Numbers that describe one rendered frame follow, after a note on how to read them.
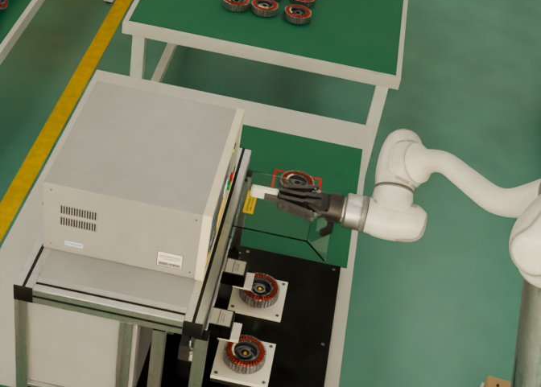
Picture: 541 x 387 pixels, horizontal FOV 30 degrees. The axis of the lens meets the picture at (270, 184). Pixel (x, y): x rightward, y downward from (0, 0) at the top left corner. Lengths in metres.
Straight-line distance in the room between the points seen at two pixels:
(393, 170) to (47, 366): 0.98
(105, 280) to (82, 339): 0.16
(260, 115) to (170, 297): 1.35
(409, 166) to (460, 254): 1.86
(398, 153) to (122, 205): 0.72
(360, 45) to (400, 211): 1.65
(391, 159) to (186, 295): 0.63
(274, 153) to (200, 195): 1.12
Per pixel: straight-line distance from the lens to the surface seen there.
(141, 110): 2.56
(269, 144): 3.45
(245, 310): 2.81
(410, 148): 2.56
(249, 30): 4.04
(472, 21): 6.08
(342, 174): 3.38
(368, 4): 4.39
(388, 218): 2.52
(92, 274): 2.40
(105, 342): 2.44
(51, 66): 5.07
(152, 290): 2.37
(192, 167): 2.39
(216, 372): 2.65
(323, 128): 3.57
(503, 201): 2.32
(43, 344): 2.51
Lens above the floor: 2.81
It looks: 39 degrees down
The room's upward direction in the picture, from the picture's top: 11 degrees clockwise
